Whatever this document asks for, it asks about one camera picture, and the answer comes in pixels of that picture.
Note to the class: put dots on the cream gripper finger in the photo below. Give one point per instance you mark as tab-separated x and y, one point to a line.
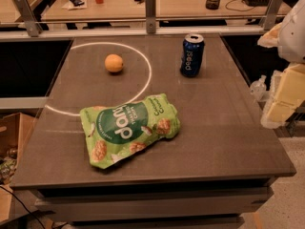
270	38
286	94

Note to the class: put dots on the blue pepsi can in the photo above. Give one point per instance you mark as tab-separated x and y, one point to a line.
193	49

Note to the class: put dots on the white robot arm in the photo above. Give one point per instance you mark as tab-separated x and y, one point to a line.
291	38

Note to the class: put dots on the clear sanitizer bottle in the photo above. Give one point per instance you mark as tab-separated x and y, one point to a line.
258	88

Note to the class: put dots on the black mesh cup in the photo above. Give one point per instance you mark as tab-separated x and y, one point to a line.
212	4

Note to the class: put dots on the orange fruit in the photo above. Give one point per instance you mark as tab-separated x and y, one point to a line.
114	63

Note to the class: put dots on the green chips bag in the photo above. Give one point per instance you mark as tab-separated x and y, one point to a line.
115	133

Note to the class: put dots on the cardboard box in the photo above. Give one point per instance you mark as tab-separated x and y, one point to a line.
15	132

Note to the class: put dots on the right metal rail bracket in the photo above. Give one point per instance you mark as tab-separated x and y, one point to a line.
268	20

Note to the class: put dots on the metal rail bracket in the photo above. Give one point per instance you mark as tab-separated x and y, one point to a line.
268	20
32	26
150	14

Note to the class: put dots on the middle metal rail bracket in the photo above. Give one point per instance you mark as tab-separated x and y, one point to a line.
150	14

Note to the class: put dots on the left metal rail bracket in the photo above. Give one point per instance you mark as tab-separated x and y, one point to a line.
32	26

